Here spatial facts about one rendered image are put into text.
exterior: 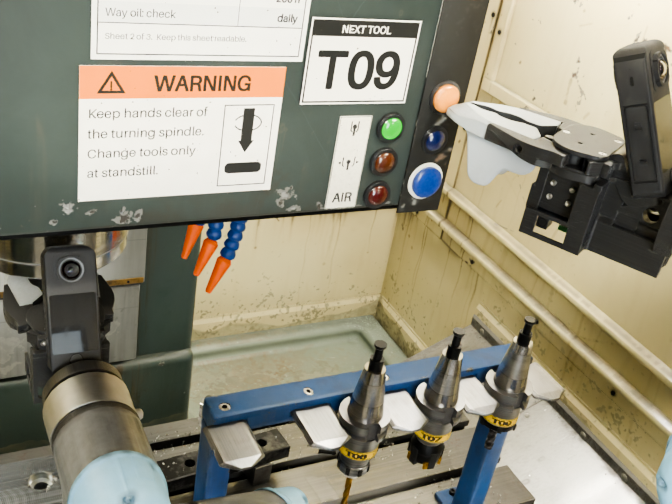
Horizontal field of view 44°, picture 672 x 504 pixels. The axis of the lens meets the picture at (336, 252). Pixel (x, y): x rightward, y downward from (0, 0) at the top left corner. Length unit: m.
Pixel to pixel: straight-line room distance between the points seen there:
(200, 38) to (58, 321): 0.30
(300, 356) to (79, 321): 1.43
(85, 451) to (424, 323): 1.52
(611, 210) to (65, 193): 0.42
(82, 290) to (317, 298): 1.47
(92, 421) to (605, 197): 0.45
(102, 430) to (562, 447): 1.16
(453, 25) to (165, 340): 1.06
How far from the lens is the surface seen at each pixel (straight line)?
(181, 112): 0.65
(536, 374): 1.20
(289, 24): 0.65
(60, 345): 0.79
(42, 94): 0.62
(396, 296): 2.23
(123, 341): 1.57
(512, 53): 1.79
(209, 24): 0.63
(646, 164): 0.66
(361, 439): 1.02
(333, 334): 2.24
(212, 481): 1.06
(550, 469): 1.69
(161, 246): 1.52
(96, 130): 0.63
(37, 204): 0.65
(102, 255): 0.85
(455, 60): 0.74
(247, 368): 2.11
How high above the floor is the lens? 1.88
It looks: 29 degrees down
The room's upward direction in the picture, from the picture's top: 11 degrees clockwise
